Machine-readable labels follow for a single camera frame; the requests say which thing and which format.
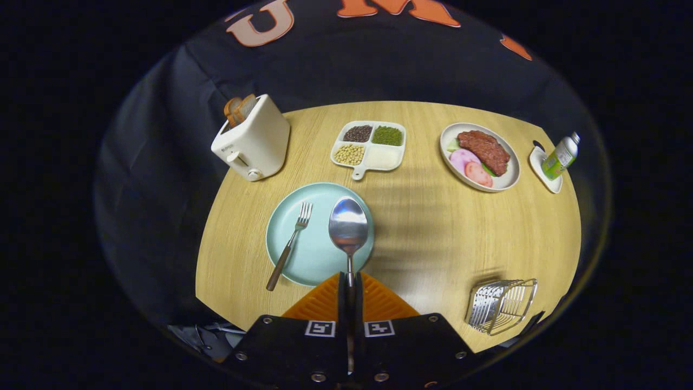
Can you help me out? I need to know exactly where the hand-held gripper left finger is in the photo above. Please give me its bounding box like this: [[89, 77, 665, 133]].
[[219, 272, 350, 386]]

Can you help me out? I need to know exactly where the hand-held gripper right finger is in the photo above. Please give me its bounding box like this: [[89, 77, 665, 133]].
[[352, 272, 477, 386]]

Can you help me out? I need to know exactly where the metal fork wooden handle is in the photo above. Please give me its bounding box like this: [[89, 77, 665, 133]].
[[265, 201, 313, 292]]

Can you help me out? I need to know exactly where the metal spoon wooden handle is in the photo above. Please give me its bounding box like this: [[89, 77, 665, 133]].
[[329, 196, 369, 373]]

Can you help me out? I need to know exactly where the light teal plate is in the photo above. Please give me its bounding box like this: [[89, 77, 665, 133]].
[[265, 182, 375, 287]]

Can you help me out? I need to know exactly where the grey clutter under table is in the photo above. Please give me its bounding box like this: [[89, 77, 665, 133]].
[[168, 322, 250, 362]]

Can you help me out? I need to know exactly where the white divided dish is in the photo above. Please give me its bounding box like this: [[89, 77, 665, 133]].
[[330, 120, 407, 181]]

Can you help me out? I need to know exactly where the pile of white rice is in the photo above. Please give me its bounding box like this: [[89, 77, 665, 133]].
[[367, 146, 404, 168]]

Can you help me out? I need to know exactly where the pile of soybeans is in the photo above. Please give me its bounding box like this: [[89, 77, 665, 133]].
[[334, 144, 365, 166]]

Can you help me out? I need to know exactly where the pile of red beans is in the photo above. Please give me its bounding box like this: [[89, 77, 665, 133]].
[[343, 125, 374, 143]]

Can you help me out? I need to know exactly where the pile of green beans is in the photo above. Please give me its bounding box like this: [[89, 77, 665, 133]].
[[371, 126, 404, 146]]

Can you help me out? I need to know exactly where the red sausage slice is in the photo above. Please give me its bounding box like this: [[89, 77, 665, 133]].
[[465, 161, 494, 188]]

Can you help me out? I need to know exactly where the pink ham slice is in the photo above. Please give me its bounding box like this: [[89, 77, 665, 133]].
[[450, 148, 481, 175]]

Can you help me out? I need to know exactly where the white toaster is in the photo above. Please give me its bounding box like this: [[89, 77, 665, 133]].
[[211, 94, 291, 181]]

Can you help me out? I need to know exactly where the green lettuce leaf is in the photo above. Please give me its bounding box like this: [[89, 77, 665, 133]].
[[447, 138, 498, 178]]

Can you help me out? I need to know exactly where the white round food plate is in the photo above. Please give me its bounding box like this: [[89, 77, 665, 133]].
[[440, 122, 521, 193]]

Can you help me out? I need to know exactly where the brown steak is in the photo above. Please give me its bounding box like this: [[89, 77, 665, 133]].
[[457, 130, 511, 177]]

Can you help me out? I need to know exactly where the brown toast slice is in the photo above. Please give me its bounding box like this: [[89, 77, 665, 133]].
[[236, 93, 258, 122], [224, 97, 244, 128]]

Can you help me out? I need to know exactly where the small white coaster dish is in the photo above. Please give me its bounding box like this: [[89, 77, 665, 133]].
[[529, 142, 564, 194]]

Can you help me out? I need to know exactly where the silver green bottle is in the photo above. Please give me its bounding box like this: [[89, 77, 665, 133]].
[[541, 132, 581, 181]]

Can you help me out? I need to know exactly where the metal wire basket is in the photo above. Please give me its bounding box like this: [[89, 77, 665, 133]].
[[467, 278, 538, 336]]

